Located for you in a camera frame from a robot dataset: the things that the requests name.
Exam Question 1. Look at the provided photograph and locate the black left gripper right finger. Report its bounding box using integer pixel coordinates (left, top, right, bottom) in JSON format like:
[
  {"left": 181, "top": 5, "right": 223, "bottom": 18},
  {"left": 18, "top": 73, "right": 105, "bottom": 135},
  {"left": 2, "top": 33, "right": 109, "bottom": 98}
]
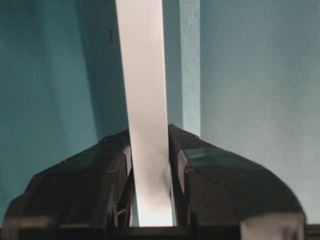
[{"left": 168, "top": 124, "right": 306, "bottom": 240}]

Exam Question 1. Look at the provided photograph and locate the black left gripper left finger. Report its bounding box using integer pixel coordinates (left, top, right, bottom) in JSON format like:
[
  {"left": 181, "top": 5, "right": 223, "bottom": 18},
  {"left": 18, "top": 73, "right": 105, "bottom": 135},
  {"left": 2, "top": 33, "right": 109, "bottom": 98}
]
[{"left": 1, "top": 130, "right": 134, "bottom": 240}]

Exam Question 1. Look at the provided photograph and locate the white wooden board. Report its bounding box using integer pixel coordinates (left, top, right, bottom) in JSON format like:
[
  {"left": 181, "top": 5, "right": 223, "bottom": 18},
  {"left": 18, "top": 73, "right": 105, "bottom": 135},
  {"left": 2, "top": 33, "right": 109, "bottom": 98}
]
[{"left": 116, "top": 0, "right": 173, "bottom": 227}]

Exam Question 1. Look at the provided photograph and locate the teal table cloth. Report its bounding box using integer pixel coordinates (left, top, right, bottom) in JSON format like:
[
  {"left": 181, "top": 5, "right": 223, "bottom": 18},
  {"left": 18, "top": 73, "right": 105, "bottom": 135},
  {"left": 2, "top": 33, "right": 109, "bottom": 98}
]
[{"left": 0, "top": 0, "right": 320, "bottom": 224}]

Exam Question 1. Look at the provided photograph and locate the light blue tape strip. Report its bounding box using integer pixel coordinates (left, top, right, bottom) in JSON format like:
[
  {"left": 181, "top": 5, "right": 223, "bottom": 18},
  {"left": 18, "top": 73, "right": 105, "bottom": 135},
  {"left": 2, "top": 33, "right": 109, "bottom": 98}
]
[{"left": 179, "top": 0, "right": 201, "bottom": 136}]

